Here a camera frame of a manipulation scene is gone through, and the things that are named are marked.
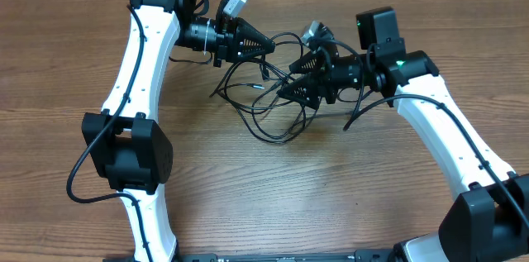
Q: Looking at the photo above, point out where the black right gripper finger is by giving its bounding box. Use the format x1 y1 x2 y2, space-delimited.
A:
289 49 329 74
277 73 325 110

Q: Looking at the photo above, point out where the black USB cable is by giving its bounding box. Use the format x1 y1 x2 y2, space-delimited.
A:
208 31 327 145

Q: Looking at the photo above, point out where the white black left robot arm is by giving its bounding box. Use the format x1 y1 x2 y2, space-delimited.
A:
82 0 275 261

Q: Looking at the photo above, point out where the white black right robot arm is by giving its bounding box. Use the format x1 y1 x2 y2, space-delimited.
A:
279 7 528 261

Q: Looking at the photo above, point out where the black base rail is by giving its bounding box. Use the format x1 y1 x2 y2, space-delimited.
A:
102 232 472 262

